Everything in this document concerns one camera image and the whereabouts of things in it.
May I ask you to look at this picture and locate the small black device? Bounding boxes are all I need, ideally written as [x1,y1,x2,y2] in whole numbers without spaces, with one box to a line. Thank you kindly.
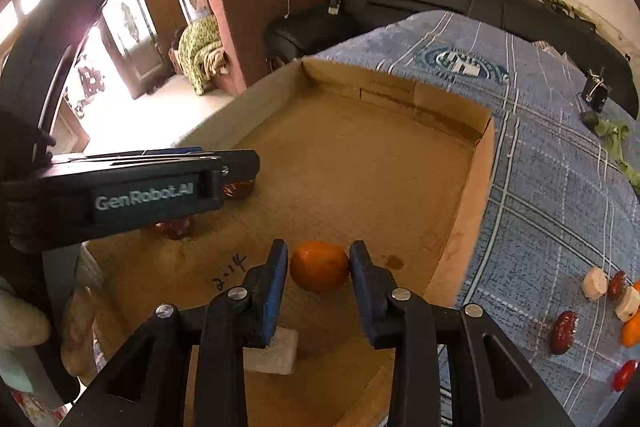
[580,68,612,112]

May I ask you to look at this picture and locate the white foam block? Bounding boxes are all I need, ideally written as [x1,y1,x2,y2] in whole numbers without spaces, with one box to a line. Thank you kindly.
[242,327,300,376]

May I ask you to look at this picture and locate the red cherry tomato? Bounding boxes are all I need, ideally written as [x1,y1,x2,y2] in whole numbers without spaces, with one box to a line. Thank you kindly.
[612,359,640,393]

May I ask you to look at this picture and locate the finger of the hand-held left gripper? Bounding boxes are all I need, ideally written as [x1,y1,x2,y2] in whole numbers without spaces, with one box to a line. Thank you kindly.
[200,149,261,198]

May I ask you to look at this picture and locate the white round piece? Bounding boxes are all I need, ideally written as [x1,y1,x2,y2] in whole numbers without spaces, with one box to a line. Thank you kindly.
[581,268,609,303]
[615,287,640,323]

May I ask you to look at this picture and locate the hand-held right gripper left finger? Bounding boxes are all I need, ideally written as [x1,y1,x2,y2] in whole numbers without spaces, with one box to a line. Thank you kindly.
[60,239,290,427]

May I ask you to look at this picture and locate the small orange fruit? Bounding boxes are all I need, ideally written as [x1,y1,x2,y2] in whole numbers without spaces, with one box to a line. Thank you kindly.
[620,312,640,348]

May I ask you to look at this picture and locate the brown cardboard box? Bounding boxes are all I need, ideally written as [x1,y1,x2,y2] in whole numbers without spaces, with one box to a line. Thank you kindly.
[82,57,496,427]

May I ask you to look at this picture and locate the red-brown armchair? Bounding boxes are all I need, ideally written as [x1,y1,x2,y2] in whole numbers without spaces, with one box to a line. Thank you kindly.
[206,0,351,96]

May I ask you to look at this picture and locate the green patterned cloth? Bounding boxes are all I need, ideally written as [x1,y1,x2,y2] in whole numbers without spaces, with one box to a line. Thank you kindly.
[176,14,232,96]

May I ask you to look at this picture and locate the orange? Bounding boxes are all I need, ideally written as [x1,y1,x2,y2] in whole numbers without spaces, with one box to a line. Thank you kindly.
[290,241,350,293]

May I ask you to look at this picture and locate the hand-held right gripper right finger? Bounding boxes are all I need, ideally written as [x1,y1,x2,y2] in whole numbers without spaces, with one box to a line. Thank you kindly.
[348,240,576,427]

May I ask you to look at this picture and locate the green leafy vegetable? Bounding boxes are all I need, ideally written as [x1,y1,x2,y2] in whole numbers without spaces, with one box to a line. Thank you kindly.
[595,119,640,188]

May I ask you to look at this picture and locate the blue plaid blanket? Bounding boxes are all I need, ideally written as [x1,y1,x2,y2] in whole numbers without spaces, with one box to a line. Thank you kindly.
[305,9,640,427]

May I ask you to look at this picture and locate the red date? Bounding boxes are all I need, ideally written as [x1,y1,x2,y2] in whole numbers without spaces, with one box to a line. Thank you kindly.
[152,217,194,242]
[607,271,628,300]
[223,181,256,200]
[550,311,579,356]

